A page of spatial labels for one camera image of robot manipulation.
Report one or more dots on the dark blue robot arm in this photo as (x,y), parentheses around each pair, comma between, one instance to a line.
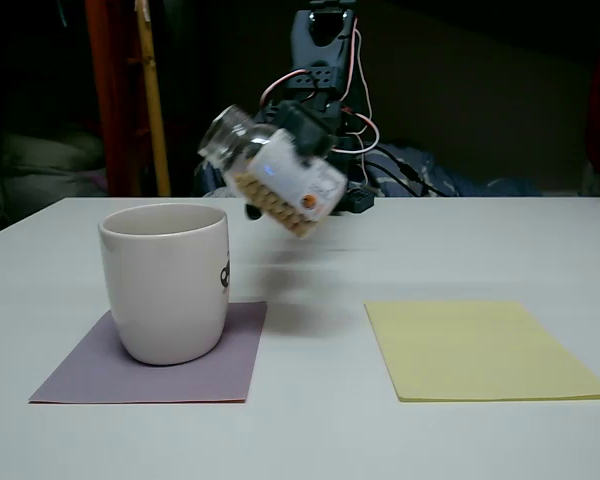
(300,55)

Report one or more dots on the purple paper square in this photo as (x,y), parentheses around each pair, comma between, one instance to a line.
(80,380)

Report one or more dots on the blue patterned bed sheet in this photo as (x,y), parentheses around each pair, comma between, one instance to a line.
(455,180)

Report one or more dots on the white ceramic mug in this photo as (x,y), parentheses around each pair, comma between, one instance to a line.
(162,285)

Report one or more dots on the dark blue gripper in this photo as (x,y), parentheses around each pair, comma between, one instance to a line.
(306,131)

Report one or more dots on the yellow paper square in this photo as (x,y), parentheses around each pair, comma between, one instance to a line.
(480,350)

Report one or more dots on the grey pillow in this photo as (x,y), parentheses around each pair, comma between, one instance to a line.
(50,160)

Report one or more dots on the red-brown wooden post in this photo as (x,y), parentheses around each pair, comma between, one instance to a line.
(112,100)

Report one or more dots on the glass jar of beans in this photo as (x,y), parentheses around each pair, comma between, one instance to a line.
(280,172)

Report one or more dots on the yellow bamboo stick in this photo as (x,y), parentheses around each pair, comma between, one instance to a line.
(155,115)

